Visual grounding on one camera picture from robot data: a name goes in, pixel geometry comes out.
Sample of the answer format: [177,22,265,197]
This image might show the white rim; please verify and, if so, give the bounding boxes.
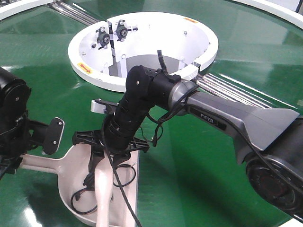
[0,0,53,20]
[233,0,303,29]

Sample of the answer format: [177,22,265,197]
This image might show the beige plastic hand broom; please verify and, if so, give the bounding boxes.
[94,159,113,227]

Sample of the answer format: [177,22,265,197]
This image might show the beige plastic dustpan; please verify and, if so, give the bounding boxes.
[20,144,136,227]

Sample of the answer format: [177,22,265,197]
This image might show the white outer rim left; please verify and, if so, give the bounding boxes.
[0,0,53,20]

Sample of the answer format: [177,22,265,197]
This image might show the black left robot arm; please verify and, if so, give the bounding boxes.
[0,68,48,177]

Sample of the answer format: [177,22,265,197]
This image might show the steel rollers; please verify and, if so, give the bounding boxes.
[196,74,272,108]
[48,0,100,26]

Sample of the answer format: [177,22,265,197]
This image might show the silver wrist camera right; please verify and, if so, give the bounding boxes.
[90,99,118,115]

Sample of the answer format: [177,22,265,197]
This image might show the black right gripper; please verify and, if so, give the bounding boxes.
[43,117,150,173]

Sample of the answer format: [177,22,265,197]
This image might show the white outer rim right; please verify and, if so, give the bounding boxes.
[233,0,303,29]

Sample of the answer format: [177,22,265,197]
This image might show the black bearing block right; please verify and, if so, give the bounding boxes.
[114,20,138,42]

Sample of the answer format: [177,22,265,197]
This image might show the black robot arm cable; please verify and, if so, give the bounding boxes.
[157,49,181,83]

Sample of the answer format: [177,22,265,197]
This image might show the yellow arrow warning sticker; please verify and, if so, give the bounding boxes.
[77,62,93,74]

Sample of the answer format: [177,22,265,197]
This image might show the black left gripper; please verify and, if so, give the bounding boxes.
[0,111,50,177]

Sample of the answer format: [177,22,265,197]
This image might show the white inner conveyor ring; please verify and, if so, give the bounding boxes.
[68,11,219,94]

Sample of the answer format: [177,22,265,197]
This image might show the orange sticker far rim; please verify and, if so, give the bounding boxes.
[184,17,198,23]

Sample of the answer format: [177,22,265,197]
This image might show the black bearing block left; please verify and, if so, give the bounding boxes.
[96,27,110,50]

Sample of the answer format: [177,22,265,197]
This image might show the black bearing block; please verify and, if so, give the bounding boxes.
[96,27,110,50]
[114,20,138,42]

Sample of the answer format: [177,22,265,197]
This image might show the steel rollers right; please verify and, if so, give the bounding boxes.
[196,74,272,108]

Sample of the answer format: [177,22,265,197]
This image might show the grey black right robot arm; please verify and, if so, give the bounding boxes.
[71,66,303,221]

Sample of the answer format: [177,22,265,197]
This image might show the steel rollers upper left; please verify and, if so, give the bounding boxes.
[48,0,100,26]

